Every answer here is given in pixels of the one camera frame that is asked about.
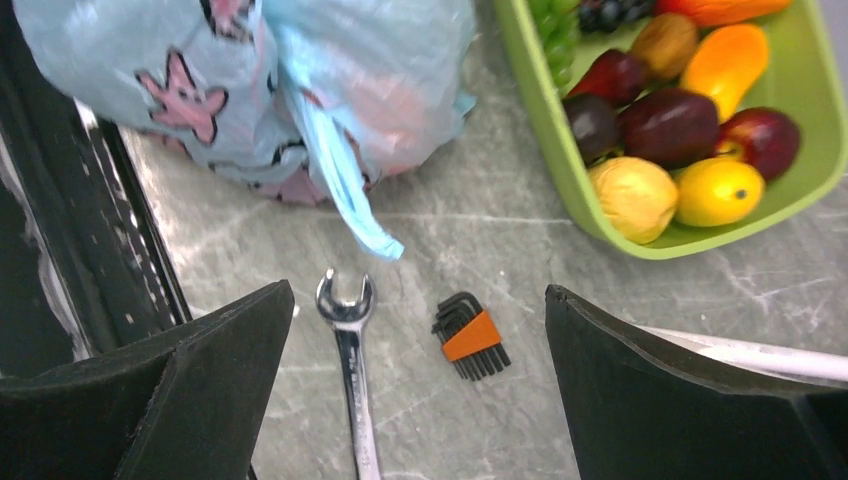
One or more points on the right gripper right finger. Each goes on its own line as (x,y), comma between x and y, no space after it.
(641,407)

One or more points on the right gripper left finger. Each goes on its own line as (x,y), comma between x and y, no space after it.
(186,403)

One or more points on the blue plastic bag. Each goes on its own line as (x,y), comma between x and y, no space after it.
(302,101)

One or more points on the yellow fake fruit front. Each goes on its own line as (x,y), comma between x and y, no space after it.
(638,197)

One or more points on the yellow fake lemon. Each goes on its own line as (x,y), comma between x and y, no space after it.
(717,192)

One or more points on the dark maroon fake fruit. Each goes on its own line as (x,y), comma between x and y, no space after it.
(671,127)

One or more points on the dark purple fake plum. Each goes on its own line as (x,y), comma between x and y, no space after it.
(593,124)

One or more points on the dark red fake apple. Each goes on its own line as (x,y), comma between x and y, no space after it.
(765,138)

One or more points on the orange fake mango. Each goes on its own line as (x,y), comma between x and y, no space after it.
(726,64)

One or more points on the brown fake kiwi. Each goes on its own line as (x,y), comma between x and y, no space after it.
(665,45)

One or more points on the black fake grapes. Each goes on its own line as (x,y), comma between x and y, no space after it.
(607,16)

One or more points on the green fake grapes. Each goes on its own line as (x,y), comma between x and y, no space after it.
(557,25)

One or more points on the silver open-end wrench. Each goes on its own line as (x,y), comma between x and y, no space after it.
(348,320)

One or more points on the orange black hex key set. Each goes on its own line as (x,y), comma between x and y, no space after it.
(469,339)

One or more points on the green plastic fruit basket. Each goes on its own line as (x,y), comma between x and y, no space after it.
(802,80)

